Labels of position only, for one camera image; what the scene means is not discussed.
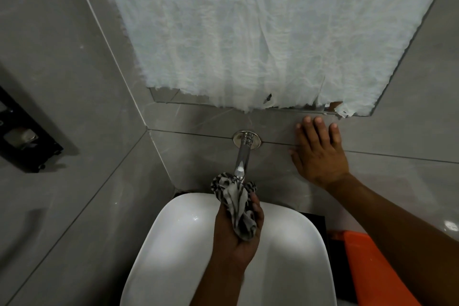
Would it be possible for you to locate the wall mirror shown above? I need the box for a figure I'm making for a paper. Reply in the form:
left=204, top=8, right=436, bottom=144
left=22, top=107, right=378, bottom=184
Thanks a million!
left=97, top=0, right=459, bottom=119

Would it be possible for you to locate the person's left forearm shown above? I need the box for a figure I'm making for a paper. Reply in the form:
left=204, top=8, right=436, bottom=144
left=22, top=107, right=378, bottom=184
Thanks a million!
left=189, top=266, right=251, bottom=306

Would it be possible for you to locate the grey striped cleaning cloth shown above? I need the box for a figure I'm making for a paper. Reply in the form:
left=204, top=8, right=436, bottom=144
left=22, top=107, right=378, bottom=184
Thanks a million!
left=210, top=172, right=259, bottom=242

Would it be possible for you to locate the black wall holder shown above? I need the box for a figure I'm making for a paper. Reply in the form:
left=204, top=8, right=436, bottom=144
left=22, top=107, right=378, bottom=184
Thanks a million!
left=0, top=84, right=65, bottom=174

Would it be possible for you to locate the orange plastic bin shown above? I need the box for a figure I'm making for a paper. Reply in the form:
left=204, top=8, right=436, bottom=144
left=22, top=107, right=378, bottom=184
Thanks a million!
left=329, top=230, right=424, bottom=306

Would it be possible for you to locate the person's right forearm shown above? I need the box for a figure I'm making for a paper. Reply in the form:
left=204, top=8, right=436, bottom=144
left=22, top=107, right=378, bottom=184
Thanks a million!
left=324, top=172, right=459, bottom=306

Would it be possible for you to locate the person's left hand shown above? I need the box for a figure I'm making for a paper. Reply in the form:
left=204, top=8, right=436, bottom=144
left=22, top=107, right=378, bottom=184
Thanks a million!
left=212, top=193, right=265, bottom=275

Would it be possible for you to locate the white ceramic sink basin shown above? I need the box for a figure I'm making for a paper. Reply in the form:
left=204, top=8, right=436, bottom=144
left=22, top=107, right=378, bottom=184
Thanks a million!
left=120, top=192, right=338, bottom=306

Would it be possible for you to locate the person's right hand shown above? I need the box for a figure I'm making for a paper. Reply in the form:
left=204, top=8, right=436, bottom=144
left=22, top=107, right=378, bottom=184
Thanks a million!
left=290, top=116, right=350, bottom=189

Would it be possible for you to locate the chrome wall faucet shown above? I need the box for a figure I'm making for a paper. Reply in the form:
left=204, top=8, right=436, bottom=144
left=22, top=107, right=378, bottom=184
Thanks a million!
left=232, top=130, right=263, bottom=184

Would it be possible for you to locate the white torn paper covering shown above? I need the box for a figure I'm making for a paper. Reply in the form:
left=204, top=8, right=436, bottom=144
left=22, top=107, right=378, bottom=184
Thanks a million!
left=97, top=0, right=457, bottom=118

